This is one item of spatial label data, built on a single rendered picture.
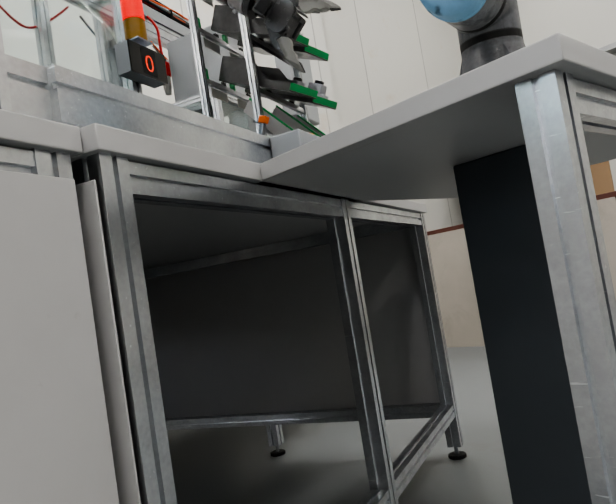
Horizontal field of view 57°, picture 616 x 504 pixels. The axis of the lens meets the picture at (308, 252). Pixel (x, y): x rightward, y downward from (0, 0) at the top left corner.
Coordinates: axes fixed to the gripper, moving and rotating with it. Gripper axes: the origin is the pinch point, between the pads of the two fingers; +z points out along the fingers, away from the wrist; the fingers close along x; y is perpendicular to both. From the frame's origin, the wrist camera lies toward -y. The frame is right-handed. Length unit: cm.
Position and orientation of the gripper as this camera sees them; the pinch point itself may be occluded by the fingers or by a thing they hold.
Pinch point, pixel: (322, 40)
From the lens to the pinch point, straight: 129.4
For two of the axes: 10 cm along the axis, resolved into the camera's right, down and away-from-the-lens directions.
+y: 3.0, -0.7, 9.5
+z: 8.0, 5.5, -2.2
